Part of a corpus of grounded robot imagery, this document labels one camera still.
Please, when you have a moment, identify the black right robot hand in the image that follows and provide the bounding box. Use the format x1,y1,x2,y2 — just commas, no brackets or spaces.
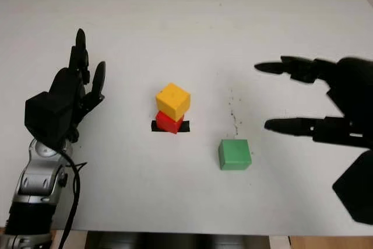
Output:
254,55,373,149

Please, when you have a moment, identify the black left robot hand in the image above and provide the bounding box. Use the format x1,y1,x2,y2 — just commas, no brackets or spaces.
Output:
49,28,106,142

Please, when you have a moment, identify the yellow wooden block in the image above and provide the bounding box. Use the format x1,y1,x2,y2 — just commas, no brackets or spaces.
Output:
155,82,192,122

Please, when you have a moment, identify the red wooden block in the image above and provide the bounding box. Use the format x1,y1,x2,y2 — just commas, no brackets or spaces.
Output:
155,111,185,135

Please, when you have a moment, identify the green wooden block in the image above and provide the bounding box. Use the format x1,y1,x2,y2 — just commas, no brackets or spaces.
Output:
218,139,252,171

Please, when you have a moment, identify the black tape strip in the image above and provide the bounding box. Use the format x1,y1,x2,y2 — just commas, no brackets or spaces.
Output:
150,120,191,133

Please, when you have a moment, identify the dark robot torso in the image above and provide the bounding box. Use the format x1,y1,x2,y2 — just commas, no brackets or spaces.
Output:
86,231,292,249

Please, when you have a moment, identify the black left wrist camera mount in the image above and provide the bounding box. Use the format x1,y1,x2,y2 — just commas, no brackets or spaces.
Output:
24,92,79,152

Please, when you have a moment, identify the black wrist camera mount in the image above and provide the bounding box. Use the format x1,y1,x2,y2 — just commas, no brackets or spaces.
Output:
24,92,79,152
332,148,373,225

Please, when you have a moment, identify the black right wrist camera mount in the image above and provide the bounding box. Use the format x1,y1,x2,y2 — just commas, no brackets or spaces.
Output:
332,148,373,225

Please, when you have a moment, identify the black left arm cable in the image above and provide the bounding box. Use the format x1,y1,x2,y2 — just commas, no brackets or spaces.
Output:
57,149,88,249

